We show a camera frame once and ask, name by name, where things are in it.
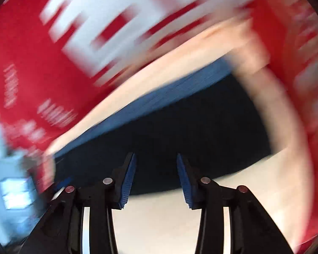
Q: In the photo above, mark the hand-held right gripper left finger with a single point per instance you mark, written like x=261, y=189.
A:
x=127, y=181

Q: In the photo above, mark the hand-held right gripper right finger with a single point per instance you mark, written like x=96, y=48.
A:
x=185, y=184

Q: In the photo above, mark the red printed wall banner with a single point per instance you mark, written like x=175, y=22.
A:
x=302, y=71
x=29, y=58

